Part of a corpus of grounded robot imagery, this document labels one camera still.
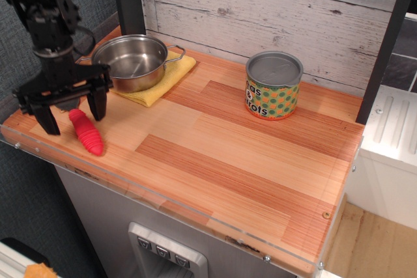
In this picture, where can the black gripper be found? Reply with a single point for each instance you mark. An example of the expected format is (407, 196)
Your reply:
(61, 79)

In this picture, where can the red handled metal spoon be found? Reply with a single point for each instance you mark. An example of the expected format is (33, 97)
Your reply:
(85, 130)

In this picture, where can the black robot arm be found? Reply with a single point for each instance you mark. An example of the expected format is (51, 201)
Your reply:
(51, 25)

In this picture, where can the clear acrylic edge guard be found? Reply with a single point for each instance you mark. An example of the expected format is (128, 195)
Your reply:
(271, 254)

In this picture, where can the stainless steel pot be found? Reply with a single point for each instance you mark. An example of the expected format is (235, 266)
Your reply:
(137, 62)

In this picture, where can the yellow folded cloth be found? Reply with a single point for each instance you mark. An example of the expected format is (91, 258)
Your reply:
(174, 72)

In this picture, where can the grey toy fridge cabinet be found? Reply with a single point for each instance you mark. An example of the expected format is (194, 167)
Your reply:
(106, 216)

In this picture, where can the orange cloth at corner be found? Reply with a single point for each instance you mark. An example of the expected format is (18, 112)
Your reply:
(39, 271)

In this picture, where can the silver ice dispenser panel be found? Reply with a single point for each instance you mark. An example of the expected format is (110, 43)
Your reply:
(160, 256)

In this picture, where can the peas and carrots can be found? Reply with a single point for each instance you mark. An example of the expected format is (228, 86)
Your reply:
(272, 84)

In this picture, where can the white toy sink unit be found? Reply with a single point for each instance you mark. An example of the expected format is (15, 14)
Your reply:
(383, 176)

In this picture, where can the black right vertical post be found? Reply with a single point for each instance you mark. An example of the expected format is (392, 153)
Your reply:
(383, 57)

